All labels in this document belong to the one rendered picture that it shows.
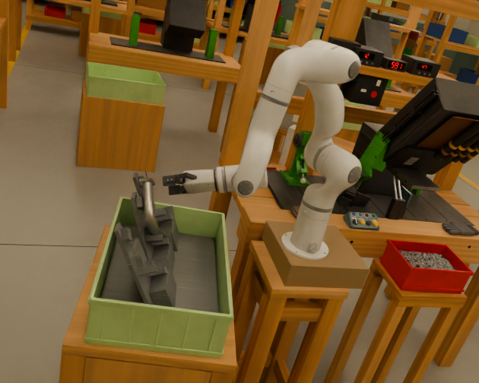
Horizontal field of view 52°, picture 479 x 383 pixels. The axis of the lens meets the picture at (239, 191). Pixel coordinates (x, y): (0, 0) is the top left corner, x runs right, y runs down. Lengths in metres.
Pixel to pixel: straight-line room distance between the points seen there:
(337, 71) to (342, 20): 1.07
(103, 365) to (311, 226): 0.86
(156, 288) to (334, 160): 0.74
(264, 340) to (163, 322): 0.61
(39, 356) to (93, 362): 1.05
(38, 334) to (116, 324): 1.26
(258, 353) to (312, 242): 0.50
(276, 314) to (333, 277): 0.26
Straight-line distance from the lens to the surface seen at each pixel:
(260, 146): 1.46
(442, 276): 2.26
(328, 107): 1.63
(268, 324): 1.93
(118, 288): 1.67
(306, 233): 1.86
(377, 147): 2.48
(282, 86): 1.47
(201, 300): 1.68
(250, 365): 2.07
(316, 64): 1.50
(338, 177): 1.71
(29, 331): 2.75
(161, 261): 1.65
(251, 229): 2.11
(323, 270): 1.86
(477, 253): 2.79
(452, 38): 7.74
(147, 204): 1.57
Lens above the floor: 1.90
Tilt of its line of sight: 26 degrees down
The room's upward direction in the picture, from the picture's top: 14 degrees clockwise
